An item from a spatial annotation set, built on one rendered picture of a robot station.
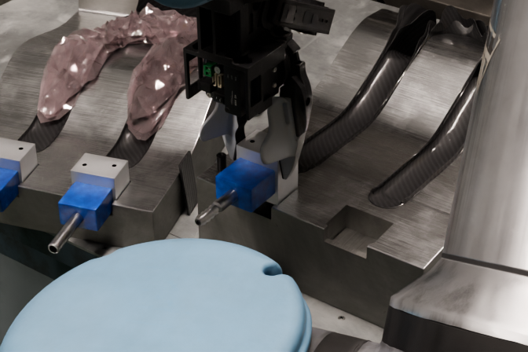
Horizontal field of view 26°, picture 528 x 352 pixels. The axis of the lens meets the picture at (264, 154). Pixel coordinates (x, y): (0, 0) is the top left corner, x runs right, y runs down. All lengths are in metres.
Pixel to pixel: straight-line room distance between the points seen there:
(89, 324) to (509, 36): 0.18
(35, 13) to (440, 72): 0.68
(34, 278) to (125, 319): 1.01
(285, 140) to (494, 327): 0.71
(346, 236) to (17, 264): 0.48
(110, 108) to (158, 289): 0.90
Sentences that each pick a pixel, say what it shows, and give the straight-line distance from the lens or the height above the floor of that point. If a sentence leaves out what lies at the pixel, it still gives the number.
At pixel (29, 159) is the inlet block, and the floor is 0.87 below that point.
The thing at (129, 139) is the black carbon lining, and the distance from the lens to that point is 1.29.
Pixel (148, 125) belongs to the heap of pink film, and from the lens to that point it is 1.29.
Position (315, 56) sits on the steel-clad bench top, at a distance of 1.57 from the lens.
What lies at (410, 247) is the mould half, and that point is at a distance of 1.07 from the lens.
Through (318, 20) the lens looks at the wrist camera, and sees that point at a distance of 1.09.
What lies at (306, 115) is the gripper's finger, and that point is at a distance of 1.06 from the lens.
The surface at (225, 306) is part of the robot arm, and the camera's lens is 0.42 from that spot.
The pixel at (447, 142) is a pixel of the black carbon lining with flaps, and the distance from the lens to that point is 1.24.
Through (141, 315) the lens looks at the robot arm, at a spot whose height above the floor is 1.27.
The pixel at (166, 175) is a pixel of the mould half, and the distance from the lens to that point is 1.23.
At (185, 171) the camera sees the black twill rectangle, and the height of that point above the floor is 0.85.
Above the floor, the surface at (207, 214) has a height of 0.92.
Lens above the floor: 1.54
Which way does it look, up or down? 33 degrees down
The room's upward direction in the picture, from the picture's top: straight up
